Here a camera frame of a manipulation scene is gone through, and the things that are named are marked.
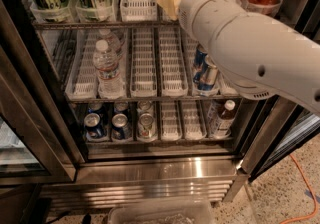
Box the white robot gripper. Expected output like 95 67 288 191
155 0 245 48

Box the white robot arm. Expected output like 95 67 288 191
155 0 320 115

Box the blue silver can rear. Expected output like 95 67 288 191
192 44 207 84

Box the blue silver can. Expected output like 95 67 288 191
192 44 207 84
197 55 218 93

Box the white plastic tray middle shelf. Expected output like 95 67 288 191
130 28 157 97

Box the blue silver can front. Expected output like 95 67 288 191
197 55 218 93

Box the stainless steel fridge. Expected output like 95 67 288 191
0 0 320 211

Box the silver soda can front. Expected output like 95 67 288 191
138 113 156 142

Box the blue pepsi can middle front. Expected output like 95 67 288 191
111 114 132 141

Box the blue pepsi can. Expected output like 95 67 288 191
84 113 107 141
111 114 132 141

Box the blue pepsi can left front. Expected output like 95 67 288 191
84 113 107 141

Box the fridge door right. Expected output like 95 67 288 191
241 97 320 182

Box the clear water bottle rear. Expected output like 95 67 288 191
98 29 122 58

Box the clear water bottle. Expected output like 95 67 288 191
93 39 123 99
98 29 122 58

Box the clear water bottle front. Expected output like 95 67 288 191
93 39 123 99

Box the brown tea bottle white cap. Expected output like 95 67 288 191
211 100 236 138

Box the orange cable on floor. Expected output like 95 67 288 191
279 153 319 224

